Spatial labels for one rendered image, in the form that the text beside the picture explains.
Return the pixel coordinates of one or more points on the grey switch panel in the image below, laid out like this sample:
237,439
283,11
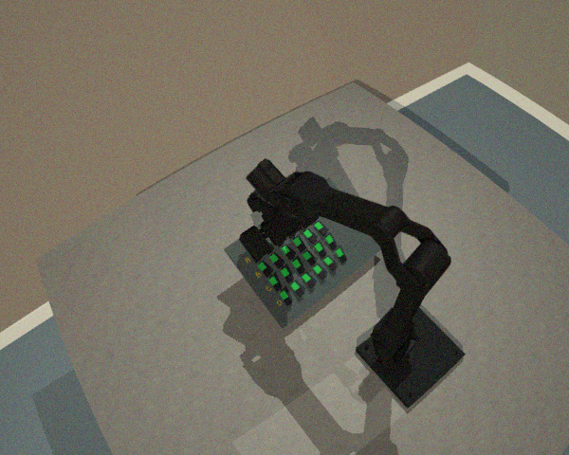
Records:
304,268

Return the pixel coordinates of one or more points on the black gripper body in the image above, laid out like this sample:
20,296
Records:
255,242

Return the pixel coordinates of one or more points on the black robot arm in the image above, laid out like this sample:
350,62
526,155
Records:
302,198

